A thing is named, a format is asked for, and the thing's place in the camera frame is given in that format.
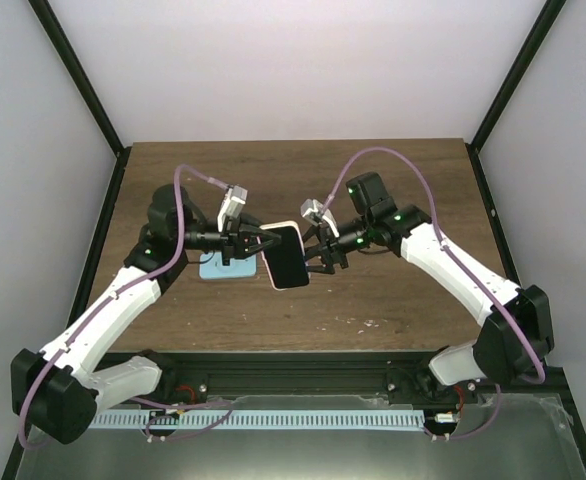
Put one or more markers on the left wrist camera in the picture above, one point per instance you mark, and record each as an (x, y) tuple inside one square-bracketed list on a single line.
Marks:
[(231, 206)]

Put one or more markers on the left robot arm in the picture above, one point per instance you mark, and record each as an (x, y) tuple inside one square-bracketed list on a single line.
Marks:
[(59, 388)]

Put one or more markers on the phone with black screen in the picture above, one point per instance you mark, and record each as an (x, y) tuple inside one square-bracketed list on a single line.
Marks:
[(287, 257)]

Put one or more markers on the light blue cable duct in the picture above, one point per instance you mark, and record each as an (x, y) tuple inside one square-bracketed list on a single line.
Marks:
[(375, 420)]

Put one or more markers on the right black frame post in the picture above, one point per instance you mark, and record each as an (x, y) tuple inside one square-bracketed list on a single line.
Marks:
[(535, 38)]

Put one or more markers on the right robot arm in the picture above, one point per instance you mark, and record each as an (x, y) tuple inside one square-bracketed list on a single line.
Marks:
[(515, 322)]

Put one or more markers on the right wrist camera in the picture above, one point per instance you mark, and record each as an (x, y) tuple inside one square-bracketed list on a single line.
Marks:
[(316, 213)]

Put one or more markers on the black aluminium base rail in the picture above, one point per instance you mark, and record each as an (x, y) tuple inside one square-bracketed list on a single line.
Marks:
[(399, 377)]

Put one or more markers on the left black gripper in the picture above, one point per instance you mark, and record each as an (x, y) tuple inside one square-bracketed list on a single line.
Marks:
[(239, 239)]

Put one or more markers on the black frame post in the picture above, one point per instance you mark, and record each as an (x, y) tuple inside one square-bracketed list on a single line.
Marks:
[(57, 36), (535, 38)]

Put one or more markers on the beige phone case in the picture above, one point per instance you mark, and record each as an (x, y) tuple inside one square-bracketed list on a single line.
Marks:
[(285, 255)]

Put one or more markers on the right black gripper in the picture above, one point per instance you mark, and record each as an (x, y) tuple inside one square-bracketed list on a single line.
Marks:
[(328, 249)]

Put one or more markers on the light blue phone case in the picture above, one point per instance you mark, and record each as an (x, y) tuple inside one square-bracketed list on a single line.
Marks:
[(211, 267)]

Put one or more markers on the left black frame post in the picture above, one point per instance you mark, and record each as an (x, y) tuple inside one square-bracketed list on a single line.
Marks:
[(57, 36)]

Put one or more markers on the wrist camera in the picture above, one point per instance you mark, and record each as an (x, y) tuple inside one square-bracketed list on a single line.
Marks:
[(316, 213), (231, 206)]

